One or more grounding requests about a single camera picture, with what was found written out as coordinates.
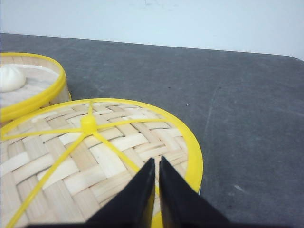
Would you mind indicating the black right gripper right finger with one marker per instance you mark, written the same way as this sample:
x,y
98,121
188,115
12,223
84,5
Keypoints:
x,y
181,206

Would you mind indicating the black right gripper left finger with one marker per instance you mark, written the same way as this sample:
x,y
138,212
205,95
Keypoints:
x,y
133,206

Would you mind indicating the bamboo steamer drawer yellow rims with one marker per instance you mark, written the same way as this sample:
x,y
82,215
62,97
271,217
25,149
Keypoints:
x,y
45,85

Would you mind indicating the white steamed bun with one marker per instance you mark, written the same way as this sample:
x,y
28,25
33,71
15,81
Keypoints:
x,y
11,78

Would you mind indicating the woven bamboo steamer lid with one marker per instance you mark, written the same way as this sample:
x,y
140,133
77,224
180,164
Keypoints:
x,y
64,162

